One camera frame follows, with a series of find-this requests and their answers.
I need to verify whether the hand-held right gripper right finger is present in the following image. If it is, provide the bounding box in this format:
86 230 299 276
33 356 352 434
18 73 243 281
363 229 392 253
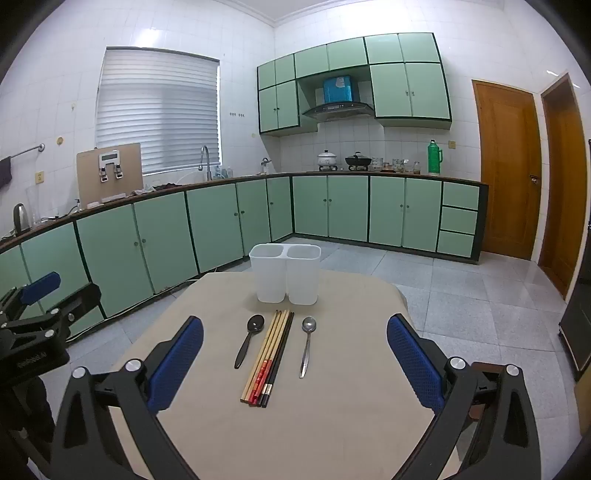
386 314 543 480

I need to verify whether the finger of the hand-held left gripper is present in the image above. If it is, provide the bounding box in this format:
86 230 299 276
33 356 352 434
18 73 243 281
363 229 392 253
0 271 62 319
9 282 103 342

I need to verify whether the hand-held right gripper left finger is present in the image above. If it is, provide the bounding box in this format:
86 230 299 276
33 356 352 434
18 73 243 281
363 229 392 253
50 315 205 480

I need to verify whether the plain bamboo chopstick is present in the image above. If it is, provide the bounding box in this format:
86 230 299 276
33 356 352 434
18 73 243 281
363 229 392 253
240 310 280 401
244 310 282 403

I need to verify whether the black plastic spoon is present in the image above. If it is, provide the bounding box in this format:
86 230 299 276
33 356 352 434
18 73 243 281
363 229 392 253
234 314 266 369

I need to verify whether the red-handled bamboo chopstick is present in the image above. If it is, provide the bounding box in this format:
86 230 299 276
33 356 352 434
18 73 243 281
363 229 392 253
248 310 285 405
255 311 290 407
252 311 288 407

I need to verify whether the black chopstick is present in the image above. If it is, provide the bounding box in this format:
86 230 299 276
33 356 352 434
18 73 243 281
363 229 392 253
260 312 293 408
265 313 295 400

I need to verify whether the metal spoon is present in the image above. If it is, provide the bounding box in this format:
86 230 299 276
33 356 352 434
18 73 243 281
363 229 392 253
299 316 318 379

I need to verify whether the white two-compartment utensil holder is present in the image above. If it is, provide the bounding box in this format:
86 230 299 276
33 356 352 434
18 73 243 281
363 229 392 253
248 244 322 306

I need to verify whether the green base cabinet run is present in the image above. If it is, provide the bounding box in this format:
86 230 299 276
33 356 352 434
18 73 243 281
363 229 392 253
0 173 489 335

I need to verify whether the metal towel bar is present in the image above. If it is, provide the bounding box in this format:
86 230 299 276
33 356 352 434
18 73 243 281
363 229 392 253
0 144 45 160

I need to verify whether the white mounted device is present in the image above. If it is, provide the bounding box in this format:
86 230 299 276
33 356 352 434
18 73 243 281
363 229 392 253
98 151 124 182

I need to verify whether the black cabinet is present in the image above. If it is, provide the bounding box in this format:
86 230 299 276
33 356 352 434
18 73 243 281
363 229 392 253
558 277 591 381

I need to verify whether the green thermos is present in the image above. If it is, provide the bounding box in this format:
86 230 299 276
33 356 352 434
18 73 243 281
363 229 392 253
427 140 444 176

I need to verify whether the white window blind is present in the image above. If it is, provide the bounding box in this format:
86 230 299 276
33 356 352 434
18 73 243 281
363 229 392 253
95 46 221 176

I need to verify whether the wooden door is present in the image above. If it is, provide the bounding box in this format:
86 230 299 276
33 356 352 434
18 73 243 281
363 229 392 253
539 73 590 301
471 79 542 261

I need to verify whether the black range hood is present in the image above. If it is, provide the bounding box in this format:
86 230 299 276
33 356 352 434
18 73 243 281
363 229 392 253
302 102 376 123

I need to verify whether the blue box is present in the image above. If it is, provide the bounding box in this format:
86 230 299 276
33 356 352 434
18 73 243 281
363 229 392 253
322 76 355 104

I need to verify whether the green wall cabinet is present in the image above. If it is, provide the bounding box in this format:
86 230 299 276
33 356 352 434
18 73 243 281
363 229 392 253
294 37 368 79
257 54 301 136
365 32 453 131

